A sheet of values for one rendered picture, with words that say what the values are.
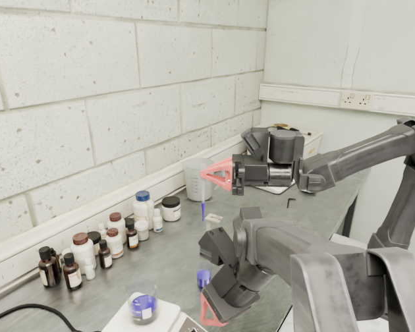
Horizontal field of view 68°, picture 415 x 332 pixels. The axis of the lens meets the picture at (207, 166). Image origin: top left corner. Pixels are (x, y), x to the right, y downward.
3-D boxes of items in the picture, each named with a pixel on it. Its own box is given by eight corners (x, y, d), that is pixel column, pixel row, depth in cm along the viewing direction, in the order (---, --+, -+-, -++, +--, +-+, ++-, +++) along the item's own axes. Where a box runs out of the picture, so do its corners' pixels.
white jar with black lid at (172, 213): (160, 221, 112) (159, 203, 110) (165, 211, 119) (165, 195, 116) (178, 222, 111) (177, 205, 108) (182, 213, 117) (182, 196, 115)
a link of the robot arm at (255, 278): (228, 255, 55) (248, 231, 51) (255, 261, 57) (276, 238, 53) (235, 292, 49) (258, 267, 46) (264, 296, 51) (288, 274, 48)
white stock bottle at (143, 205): (149, 218, 114) (146, 186, 109) (159, 226, 109) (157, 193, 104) (131, 224, 110) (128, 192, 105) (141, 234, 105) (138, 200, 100)
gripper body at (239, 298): (198, 291, 54) (218, 267, 50) (236, 273, 61) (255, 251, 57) (219, 326, 50) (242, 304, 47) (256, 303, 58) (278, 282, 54)
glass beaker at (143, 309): (166, 310, 65) (164, 278, 61) (149, 334, 59) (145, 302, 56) (138, 300, 67) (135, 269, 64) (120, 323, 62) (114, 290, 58)
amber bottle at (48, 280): (61, 275, 86) (54, 242, 82) (60, 285, 82) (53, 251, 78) (43, 278, 85) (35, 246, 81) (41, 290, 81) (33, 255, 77)
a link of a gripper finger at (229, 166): (198, 163, 67) (241, 164, 67) (201, 153, 74) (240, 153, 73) (199, 191, 70) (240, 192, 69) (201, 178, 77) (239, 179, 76)
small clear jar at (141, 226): (141, 232, 106) (139, 219, 104) (152, 235, 104) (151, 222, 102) (132, 238, 102) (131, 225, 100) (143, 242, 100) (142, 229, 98)
